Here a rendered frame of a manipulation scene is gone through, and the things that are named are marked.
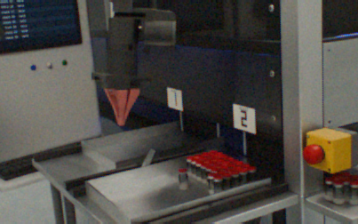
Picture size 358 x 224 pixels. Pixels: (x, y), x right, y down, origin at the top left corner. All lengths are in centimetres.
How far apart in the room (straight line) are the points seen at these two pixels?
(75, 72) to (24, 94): 21
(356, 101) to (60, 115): 110
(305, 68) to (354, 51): 15
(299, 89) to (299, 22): 14
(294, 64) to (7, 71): 105
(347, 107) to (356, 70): 8
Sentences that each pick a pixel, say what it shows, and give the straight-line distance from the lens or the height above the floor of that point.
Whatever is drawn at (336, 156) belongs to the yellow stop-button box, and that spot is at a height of 100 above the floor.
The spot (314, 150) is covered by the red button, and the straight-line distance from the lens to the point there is 104.
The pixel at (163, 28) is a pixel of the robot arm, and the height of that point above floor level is 127.
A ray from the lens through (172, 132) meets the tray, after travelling 169.
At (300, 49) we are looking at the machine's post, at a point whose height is 120.
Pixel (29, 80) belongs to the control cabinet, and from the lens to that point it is 185.
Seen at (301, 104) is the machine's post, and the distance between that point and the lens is 109.
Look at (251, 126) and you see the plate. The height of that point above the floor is 101.
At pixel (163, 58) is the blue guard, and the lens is 156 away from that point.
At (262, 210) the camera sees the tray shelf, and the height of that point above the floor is 87.
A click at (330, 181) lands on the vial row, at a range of 112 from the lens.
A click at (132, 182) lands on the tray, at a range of 127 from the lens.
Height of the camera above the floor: 133
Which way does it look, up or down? 13 degrees down
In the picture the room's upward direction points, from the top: 4 degrees counter-clockwise
